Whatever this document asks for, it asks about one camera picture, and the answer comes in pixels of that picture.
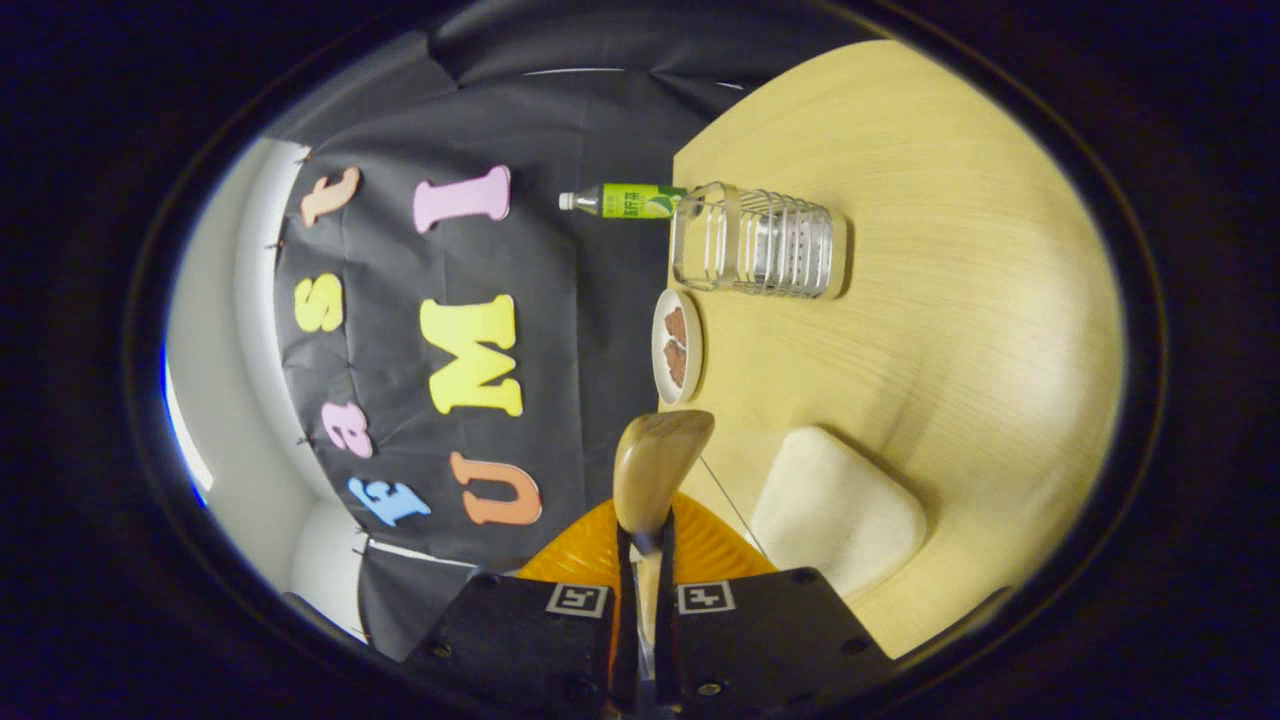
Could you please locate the white round plate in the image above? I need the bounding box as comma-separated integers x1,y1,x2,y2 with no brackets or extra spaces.
651,288,704,406

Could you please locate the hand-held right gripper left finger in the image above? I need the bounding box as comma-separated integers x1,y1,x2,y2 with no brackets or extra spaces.
400,498,641,720

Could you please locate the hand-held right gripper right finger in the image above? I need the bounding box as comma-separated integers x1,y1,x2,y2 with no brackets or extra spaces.
655,490,898,720

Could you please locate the wooden spoon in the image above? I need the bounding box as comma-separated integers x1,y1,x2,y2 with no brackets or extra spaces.
612,408,717,661

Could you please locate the thin black cable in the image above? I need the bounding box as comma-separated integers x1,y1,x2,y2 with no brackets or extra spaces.
698,455,769,559

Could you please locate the metal wire chopstick holder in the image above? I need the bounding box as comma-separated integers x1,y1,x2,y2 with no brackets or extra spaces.
670,181,849,300

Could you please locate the black backdrop cloth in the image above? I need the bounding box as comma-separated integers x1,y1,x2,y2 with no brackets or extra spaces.
265,10,871,661

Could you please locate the green label drink bottle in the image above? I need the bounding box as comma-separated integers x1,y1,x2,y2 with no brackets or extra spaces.
558,182,691,220

